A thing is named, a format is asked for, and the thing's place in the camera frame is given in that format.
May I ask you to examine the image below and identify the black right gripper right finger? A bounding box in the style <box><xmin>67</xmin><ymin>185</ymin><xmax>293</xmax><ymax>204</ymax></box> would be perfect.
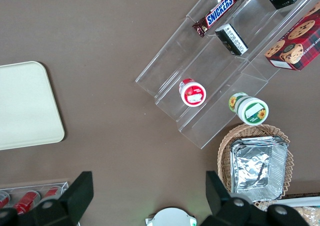
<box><xmin>199</xmin><ymin>170</ymin><xmax>309</xmax><ymax>226</ymax></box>

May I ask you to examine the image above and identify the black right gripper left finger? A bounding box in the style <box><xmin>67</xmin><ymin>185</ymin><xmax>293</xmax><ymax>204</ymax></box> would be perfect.
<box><xmin>0</xmin><ymin>170</ymin><xmax>94</xmax><ymax>226</ymax></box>

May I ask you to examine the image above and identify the aluminium foil tray stack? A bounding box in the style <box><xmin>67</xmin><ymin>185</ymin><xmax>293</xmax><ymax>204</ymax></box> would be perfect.
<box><xmin>229</xmin><ymin>136</ymin><xmax>289</xmax><ymax>203</ymax></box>

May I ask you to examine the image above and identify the light wicker basket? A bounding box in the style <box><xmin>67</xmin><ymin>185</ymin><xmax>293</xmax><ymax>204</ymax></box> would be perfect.
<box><xmin>216</xmin><ymin>123</ymin><xmax>295</xmax><ymax>209</ymax></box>

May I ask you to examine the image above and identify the cream rectangular tray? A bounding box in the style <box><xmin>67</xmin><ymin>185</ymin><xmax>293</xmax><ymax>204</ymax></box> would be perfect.
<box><xmin>0</xmin><ymin>61</ymin><xmax>66</xmax><ymax>151</ymax></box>

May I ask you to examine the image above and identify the clear acrylic bottle rack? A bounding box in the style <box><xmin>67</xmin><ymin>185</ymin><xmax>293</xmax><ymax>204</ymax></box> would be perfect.
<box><xmin>0</xmin><ymin>177</ymin><xmax>70</xmax><ymax>226</ymax></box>

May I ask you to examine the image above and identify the red cola bottle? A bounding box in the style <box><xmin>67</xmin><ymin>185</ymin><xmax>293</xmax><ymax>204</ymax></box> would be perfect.
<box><xmin>12</xmin><ymin>189</ymin><xmax>42</xmax><ymax>213</ymax></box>
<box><xmin>41</xmin><ymin>185</ymin><xmax>63</xmax><ymax>202</ymax></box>
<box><xmin>0</xmin><ymin>190</ymin><xmax>12</xmax><ymax>209</ymax></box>

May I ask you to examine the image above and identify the white snack bin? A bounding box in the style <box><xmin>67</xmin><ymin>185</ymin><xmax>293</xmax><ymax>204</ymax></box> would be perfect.
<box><xmin>273</xmin><ymin>193</ymin><xmax>320</xmax><ymax>226</ymax></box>

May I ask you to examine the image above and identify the clear cracker bag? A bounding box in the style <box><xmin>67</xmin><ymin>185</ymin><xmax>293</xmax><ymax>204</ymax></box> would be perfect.
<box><xmin>291</xmin><ymin>205</ymin><xmax>320</xmax><ymax>226</ymax></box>

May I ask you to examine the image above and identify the green sunflower yogurt cup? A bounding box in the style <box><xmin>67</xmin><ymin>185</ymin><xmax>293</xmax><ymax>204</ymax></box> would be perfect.
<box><xmin>228</xmin><ymin>92</ymin><xmax>270</xmax><ymax>126</ymax></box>

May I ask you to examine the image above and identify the red lidded yogurt cup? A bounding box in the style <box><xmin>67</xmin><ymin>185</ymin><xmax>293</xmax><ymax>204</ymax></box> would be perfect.
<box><xmin>178</xmin><ymin>78</ymin><xmax>207</xmax><ymax>108</ymax></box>

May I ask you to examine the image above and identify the clear acrylic stepped shelf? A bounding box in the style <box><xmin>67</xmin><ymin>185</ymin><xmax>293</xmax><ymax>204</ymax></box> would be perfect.
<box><xmin>134</xmin><ymin>0</ymin><xmax>320</xmax><ymax>150</ymax></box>

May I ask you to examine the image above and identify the red tartan cookie box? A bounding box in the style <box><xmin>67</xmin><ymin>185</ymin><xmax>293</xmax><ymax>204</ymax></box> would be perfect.
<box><xmin>264</xmin><ymin>2</ymin><xmax>320</xmax><ymax>72</ymax></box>

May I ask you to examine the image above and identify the Snickers chocolate bar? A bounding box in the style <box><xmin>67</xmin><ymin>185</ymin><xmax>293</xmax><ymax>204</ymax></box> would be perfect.
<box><xmin>191</xmin><ymin>0</ymin><xmax>243</xmax><ymax>38</ymax></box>

